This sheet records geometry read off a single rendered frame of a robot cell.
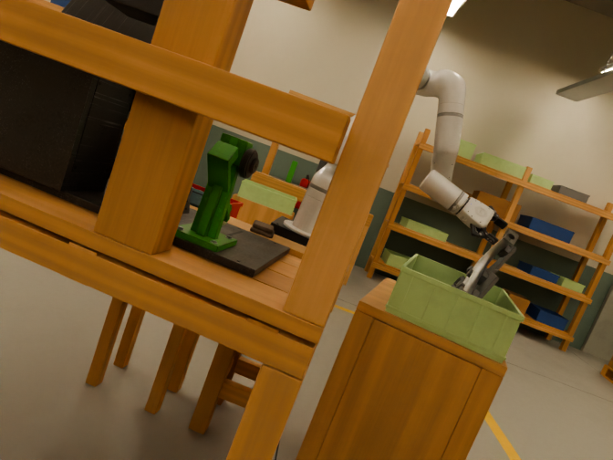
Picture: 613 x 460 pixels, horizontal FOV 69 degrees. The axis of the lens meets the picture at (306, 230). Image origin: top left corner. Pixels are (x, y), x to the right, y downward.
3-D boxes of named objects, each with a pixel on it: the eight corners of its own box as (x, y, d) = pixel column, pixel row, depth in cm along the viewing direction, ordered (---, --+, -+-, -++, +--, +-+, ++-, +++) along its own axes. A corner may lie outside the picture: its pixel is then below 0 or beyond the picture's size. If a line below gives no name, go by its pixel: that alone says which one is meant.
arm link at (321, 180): (304, 182, 179) (328, 127, 175) (324, 189, 195) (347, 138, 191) (328, 194, 173) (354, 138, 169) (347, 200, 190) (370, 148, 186)
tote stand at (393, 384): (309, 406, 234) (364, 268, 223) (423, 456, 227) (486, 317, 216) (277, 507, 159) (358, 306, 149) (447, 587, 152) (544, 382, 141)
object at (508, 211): (567, 353, 626) (638, 204, 596) (366, 277, 627) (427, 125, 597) (548, 339, 679) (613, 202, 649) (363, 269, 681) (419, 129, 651)
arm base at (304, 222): (292, 221, 196) (308, 182, 193) (329, 240, 191) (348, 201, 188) (276, 223, 178) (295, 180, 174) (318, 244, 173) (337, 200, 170)
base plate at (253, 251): (2, 138, 157) (3, 132, 157) (287, 253, 145) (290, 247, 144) (-132, 119, 116) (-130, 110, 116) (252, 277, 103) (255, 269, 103)
